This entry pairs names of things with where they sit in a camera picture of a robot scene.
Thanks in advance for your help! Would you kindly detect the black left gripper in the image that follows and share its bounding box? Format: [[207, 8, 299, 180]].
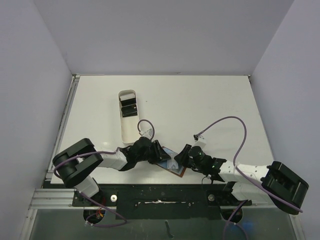
[[136, 140, 170, 164]]

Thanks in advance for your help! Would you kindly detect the silver VIP card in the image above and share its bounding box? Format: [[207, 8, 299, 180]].
[[166, 159, 180, 171]]

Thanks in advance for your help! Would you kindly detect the brown leather card holder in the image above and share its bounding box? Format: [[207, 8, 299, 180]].
[[156, 146, 186, 178]]

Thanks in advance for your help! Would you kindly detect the black card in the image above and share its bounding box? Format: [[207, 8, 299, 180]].
[[121, 104, 138, 118], [120, 98, 137, 107]]

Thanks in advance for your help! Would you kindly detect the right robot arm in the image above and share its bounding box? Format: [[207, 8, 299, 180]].
[[174, 144, 309, 215]]

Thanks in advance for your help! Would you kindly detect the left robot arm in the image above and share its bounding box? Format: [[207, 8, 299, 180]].
[[52, 136, 171, 206]]

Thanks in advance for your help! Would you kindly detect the white card stack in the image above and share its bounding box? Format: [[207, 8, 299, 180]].
[[119, 92, 136, 101]]

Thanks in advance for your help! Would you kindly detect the white oblong tray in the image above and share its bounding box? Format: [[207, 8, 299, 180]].
[[118, 89, 140, 144]]

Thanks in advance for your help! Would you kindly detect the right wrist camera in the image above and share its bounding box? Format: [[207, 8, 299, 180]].
[[193, 134, 207, 149]]

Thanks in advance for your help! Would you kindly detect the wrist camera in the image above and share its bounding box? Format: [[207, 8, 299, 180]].
[[139, 128, 154, 140], [193, 134, 207, 149]]

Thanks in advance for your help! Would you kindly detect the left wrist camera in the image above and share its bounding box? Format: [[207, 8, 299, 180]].
[[139, 128, 154, 140]]

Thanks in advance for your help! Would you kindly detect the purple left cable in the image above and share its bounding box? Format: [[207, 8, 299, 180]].
[[52, 119, 156, 228]]

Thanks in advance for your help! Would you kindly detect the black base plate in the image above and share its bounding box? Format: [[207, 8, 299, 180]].
[[72, 183, 253, 221]]

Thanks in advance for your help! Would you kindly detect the aluminium rail frame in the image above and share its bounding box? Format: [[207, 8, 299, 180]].
[[19, 74, 80, 240]]

